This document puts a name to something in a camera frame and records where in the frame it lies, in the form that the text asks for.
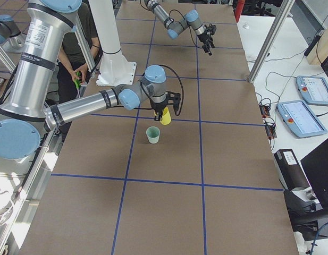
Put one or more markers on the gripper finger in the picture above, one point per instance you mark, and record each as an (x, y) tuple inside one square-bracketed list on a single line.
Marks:
[(158, 115), (206, 49), (211, 44)]

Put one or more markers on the black power adapter box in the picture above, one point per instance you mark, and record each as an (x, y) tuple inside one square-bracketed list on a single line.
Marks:
[(291, 172)]

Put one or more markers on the round silver table grommet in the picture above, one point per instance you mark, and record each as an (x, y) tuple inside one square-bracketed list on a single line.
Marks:
[(246, 26)]

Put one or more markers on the green handheld object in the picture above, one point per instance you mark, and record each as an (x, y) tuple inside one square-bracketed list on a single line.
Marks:
[(77, 81)]

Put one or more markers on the green plastic cup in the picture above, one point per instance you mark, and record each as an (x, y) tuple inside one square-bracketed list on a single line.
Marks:
[(153, 134)]

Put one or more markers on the aluminium frame post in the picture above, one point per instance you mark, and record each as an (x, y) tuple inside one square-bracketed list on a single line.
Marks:
[(270, 38)]

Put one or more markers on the teach pendant tablet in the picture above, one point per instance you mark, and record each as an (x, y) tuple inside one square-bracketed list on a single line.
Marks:
[(314, 89), (300, 119)]

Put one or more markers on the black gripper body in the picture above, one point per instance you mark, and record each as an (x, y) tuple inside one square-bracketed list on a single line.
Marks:
[(157, 106), (203, 38)]

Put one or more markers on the yellow plastic cup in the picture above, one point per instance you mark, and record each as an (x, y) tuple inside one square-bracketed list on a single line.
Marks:
[(166, 117)]

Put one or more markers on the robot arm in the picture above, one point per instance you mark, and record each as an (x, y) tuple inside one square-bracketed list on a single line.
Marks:
[(176, 23), (24, 119)]

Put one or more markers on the near teach pendant tablet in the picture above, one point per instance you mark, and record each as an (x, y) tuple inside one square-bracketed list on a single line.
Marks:
[(300, 119)]

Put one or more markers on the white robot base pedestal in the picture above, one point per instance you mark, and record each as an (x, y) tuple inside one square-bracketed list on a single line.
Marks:
[(114, 68)]

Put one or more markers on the seated person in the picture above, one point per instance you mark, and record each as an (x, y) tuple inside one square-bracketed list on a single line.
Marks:
[(72, 64)]

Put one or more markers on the red cylinder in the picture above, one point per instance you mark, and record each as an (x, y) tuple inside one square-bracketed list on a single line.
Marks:
[(239, 9)]

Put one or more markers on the computer monitor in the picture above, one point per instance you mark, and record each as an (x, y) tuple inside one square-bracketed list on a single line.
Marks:
[(315, 166)]

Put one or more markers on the far teach pendant tablet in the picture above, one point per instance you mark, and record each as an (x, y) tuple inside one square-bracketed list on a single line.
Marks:
[(314, 89)]

